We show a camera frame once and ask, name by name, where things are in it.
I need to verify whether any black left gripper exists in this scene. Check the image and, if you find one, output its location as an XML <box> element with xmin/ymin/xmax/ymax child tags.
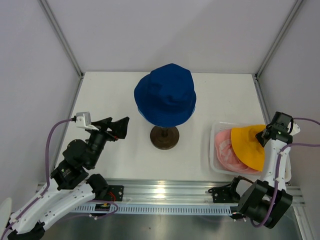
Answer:
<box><xmin>86</xmin><ymin>116</ymin><xmax>130</xmax><ymax>168</ymax></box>

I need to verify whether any yellow bucket hat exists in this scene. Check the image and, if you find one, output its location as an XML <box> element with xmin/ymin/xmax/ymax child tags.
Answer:
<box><xmin>230</xmin><ymin>124</ymin><xmax>266</xmax><ymax>172</ymax></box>

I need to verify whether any mannequin head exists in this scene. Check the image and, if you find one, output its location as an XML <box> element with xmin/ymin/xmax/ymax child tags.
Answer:
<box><xmin>150</xmin><ymin>126</ymin><xmax>180</xmax><ymax>150</ymax></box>

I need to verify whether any dark blue bucket hat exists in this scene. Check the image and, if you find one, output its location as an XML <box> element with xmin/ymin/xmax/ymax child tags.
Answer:
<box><xmin>133</xmin><ymin>63</ymin><xmax>197</xmax><ymax>128</ymax></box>

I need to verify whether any light blue bucket hat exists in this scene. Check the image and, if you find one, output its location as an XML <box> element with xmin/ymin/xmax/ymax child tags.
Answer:
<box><xmin>137</xmin><ymin>107</ymin><xmax>196</xmax><ymax>123</ymax></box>

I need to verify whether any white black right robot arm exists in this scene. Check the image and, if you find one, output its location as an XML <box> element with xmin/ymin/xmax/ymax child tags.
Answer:
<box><xmin>227</xmin><ymin>111</ymin><xmax>294</xmax><ymax>229</ymax></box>

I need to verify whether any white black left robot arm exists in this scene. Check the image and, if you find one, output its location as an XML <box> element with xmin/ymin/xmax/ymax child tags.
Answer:
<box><xmin>2</xmin><ymin>112</ymin><xmax>130</xmax><ymax>240</ymax></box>

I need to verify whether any pink bucket hat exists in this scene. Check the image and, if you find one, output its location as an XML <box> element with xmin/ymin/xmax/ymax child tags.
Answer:
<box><xmin>214</xmin><ymin>129</ymin><xmax>259</xmax><ymax>175</ymax></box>

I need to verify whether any white plastic basket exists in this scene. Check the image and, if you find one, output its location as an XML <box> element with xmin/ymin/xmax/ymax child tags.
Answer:
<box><xmin>209</xmin><ymin>121</ymin><xmax>261</xmax><ymax>182</ymax></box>

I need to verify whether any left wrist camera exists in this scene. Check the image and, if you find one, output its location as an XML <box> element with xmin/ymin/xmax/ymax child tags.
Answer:
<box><xmin>74</xmin><ymin>111</ymin><xmax>99</xmax><ymax>131</ymax></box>

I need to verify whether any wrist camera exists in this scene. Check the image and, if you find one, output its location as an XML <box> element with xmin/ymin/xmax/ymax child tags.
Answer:
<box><xmin>74</xmin><ymin>111</ymin><xmax>99</xmax><ymax>131</ymax></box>
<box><xmin>287</xmin><ymin>118</ymin><xmax>301</xmax><ymax>136</ymax></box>

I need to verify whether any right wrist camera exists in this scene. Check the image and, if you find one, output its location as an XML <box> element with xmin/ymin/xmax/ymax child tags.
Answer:
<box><xmin>287</xmin><ymin>118</ymin><xmax>301</xmax><ymax>136</ymax></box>

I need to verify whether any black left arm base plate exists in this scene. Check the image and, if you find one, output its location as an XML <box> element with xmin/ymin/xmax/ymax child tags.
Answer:
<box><xmin>102</xmin><ymin>185</ymin><xmax>125</xmax><ymax>202</ymax></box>

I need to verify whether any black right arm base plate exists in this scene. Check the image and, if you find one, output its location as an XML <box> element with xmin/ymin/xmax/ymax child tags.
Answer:
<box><xmin>208</xmin><ymin>185</ymin><xmax>241</xmax><ymax>204</ymax></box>

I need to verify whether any aluminium front rail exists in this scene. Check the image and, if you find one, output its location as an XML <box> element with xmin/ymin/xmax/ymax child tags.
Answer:
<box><xmin>32</xmin><ymin>178</ymin><xmax>306</xmax><ymax>207</ymax></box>

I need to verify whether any white slotted cable duct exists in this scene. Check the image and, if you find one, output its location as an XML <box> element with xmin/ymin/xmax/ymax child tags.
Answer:
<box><xmin>71</xmin><ymin>202</ymin><xmax>233</xmax><ymax>216</ymax></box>

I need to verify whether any aluminium left corner post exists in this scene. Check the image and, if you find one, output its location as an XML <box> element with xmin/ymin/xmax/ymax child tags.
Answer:
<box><xmin>37</xmin><ymin>0</ymin><xmax>85</xmax><ymax>78</ymax></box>

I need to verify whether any aluminium corner post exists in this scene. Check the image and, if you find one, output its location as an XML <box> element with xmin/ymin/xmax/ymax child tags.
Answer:
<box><xmin>254</xmin><ymin>0</ymin><xmax>307</xmax><ymax>78</ymax></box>
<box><xmin>37</xmin><ymin>0</ymin><xmax>85</xmax><ymax>78</ymax></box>

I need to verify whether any aluminium right corner post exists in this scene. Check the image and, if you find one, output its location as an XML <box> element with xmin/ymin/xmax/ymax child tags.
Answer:
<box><xmin>254</xmin><ymin>0</ymin><xmax>307</xmax><ymax>78</ymax></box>

